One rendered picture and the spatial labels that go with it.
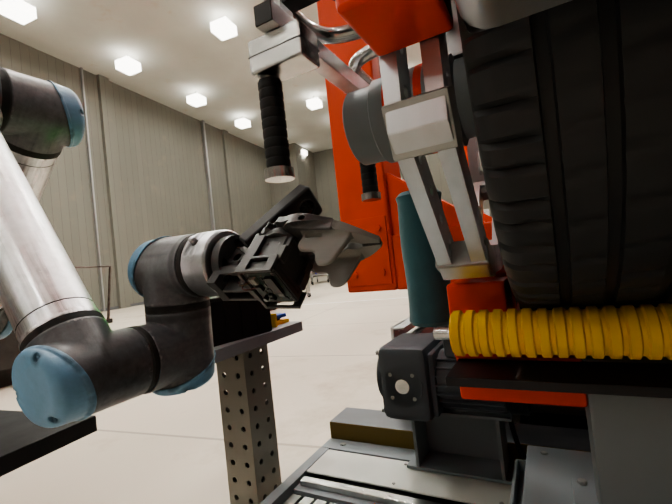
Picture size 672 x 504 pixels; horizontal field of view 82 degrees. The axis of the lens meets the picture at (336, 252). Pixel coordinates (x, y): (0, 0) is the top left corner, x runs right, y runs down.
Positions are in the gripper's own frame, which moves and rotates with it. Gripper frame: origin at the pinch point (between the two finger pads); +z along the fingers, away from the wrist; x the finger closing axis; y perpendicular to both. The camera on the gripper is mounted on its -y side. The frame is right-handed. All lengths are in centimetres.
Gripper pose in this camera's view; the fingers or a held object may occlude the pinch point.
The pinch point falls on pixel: (371, 237)
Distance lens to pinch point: 43.4
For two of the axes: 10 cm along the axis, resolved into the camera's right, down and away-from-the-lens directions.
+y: -2.9, 7.3, -6.1
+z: 8.7, -0.7, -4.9
